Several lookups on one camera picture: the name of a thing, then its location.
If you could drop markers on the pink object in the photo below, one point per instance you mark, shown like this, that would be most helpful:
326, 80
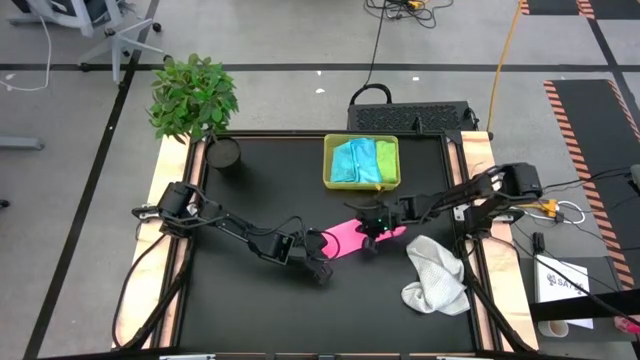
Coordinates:
627, 325

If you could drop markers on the pink microfiber towel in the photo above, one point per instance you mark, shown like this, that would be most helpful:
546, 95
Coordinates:
345, 237

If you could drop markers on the grey desk foot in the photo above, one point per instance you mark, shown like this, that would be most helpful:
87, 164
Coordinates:
20, 143

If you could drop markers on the green microfiber towel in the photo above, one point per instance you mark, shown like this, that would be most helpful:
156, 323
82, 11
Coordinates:
387, 160

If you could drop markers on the black table frame strut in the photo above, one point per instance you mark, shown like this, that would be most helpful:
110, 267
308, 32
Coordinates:
166, 295
492, 310

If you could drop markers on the yellow plastic bin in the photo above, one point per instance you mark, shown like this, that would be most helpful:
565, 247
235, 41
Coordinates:
327, 165

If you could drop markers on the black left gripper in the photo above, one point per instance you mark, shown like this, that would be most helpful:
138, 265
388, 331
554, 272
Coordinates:
310, 247

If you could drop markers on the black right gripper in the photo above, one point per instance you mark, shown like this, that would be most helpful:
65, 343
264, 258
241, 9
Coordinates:
377, 217

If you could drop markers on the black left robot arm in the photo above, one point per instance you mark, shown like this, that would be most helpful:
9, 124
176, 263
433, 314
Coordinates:
220, 220

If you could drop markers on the white microfiber towel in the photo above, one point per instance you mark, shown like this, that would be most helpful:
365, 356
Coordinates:
435, 275

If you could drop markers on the wooden table side board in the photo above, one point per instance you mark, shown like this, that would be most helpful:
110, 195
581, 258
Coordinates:
505, 270
140, 280

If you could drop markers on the light blue microfiber towel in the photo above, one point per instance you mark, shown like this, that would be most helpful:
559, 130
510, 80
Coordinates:
367, 160

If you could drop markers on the black computer case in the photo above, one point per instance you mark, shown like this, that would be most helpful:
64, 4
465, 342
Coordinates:
400, 117

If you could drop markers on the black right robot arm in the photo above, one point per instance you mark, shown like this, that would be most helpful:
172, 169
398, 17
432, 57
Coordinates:
475, 192

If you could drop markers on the grey office chair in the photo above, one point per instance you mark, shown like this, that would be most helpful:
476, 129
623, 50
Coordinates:
117, 42

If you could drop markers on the green potted plant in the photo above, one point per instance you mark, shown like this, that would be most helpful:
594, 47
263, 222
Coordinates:
192, 97

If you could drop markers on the white printed booklet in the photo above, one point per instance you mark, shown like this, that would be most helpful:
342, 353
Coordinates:
560, 275

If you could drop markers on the yellow power splitter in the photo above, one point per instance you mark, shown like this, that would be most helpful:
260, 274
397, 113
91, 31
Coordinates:
549, 206

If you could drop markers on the black striped floor mat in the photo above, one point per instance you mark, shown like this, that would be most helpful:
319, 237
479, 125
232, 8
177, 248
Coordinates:
590, 130
555, 6

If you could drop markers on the white paper cup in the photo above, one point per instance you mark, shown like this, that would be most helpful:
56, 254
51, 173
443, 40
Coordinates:
552, 328

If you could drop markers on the black power adapter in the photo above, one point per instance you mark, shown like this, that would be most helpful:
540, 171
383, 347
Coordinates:
538, 242

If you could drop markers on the teal microfiber towel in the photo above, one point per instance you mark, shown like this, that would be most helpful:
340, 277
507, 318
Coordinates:
342, 162

